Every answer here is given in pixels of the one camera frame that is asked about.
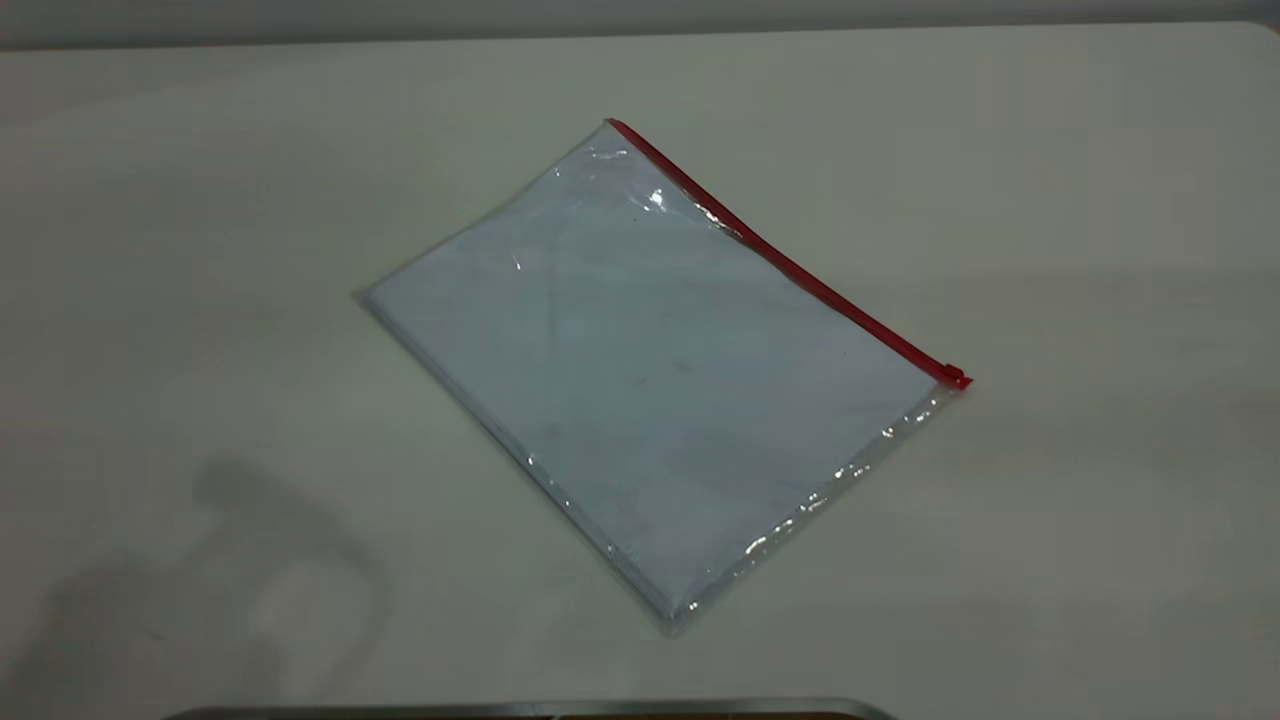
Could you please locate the clear zip bag with paper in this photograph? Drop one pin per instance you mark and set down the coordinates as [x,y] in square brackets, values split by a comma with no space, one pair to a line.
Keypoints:
[660,380]

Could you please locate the red zipper slider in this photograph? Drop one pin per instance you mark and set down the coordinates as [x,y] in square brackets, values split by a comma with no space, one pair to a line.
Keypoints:
[955,377]

